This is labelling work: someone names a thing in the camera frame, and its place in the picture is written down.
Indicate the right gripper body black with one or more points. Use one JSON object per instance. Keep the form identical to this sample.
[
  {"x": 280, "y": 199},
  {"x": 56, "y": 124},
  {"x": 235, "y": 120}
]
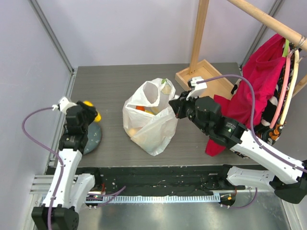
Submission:
[{"x": 179, "y": 108}]

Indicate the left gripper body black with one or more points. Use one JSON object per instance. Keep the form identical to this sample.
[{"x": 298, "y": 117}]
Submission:
[{"x": 89, "y": 115}]

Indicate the white plastic bag lemon print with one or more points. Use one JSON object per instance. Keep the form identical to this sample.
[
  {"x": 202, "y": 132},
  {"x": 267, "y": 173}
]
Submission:
[{"x": 151, "y": 132}]

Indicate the orange persimmon fruit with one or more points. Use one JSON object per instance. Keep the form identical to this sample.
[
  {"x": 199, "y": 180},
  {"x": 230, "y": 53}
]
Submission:
[{"x": 141, "y": 108}]

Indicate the yellow banana bunch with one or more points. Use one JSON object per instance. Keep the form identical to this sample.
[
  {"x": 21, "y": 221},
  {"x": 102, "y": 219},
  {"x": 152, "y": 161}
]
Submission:
[{"x": 152, "y": 110}]

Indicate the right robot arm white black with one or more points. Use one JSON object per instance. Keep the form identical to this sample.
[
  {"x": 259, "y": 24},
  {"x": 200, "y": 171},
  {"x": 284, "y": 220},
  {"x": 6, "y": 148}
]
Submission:
[{"x": 285, "y": 176}]

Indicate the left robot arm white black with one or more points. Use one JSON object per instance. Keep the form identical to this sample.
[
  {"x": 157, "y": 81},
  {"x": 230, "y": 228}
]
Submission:
[{"x": 67, "y": 193}]

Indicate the dark fruit plate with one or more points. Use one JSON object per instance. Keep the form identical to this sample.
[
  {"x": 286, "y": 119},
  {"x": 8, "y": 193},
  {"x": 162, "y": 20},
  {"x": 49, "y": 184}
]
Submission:
[{"x": 94, "y": 137}]

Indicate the magenta shirt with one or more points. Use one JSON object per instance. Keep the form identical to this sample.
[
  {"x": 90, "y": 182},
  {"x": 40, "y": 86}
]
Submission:
[{"x": 262, "y": 71}]

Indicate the wooden clothes rack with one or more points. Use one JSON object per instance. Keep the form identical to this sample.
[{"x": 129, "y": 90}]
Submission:
[{"x": 205, "y": 69}]

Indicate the black patterned garment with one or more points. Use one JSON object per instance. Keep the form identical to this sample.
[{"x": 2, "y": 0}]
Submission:
[{"x": 263, "y": 130}]

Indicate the green hanger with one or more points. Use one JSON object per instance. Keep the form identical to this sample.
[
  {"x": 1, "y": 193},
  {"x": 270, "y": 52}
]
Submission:
[{"x": 285, "y": 48}]

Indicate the cream hanger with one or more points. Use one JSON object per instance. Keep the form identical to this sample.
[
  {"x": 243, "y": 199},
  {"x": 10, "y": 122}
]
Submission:
[{"x": 291, "y": 88}]

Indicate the pink hanger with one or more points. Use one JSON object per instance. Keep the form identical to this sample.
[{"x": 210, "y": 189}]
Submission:
[{"x": 283, "y": 90}]

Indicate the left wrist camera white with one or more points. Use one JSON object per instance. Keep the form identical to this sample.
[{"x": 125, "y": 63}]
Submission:
[{"x": 63, "y": 105}]

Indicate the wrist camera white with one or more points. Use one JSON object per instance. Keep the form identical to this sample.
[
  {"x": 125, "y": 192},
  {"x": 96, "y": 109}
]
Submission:
[
  {"x": 63, "y": 105},
  {"x": 197, "y": 87}
]

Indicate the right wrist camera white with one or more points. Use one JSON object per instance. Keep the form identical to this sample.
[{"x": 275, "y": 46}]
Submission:
[{"x": 197, "y": 87}]

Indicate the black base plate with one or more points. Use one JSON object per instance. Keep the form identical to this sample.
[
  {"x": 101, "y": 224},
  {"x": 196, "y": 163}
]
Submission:
[{"x": 161, "y": 181}]

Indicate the white cable duct strip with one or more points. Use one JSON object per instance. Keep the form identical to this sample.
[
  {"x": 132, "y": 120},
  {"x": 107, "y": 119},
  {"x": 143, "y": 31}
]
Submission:
[{"x": 157, "y": 199}]

